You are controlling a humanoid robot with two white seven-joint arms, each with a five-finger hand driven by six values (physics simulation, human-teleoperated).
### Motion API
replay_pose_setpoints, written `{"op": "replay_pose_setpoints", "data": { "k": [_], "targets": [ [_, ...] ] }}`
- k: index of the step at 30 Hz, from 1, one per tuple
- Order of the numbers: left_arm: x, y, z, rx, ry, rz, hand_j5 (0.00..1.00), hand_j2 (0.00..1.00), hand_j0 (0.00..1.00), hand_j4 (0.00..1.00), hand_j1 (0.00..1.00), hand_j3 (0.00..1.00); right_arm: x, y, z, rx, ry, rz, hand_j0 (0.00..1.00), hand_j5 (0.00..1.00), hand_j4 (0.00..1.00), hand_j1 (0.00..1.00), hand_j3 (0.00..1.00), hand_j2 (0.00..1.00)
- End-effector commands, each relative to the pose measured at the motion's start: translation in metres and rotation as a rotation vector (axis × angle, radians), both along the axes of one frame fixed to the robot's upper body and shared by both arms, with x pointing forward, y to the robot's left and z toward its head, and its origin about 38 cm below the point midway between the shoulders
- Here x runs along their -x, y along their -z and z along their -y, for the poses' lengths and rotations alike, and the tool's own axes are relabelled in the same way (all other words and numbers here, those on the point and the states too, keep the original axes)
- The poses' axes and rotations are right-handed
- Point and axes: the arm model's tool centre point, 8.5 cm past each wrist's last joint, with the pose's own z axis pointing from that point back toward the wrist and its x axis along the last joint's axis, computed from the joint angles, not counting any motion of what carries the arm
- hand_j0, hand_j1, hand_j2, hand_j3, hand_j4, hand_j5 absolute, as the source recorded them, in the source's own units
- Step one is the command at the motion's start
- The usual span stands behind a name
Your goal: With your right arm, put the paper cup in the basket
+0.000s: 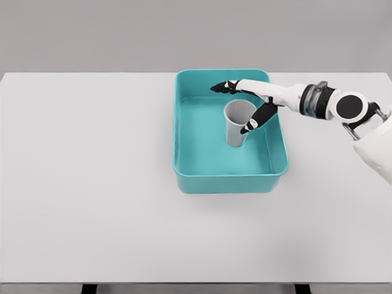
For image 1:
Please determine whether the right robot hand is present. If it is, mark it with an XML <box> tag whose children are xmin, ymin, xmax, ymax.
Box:
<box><xmin>209</xmin><ymin>79</ymin><xmax>286</xmax><ymax>135</ymax></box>

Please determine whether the grey paper cup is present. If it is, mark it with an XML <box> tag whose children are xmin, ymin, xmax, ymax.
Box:
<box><xmin>223</xmin><ymin>99</ymin><xmax>258</xmax><ymax>148</ymax></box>

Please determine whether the teal plastic basket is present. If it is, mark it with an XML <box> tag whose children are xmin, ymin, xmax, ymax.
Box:
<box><xmin>172</xmin><ymin>68</ymin><xmax>290</xmax><ymax>194</ymax></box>

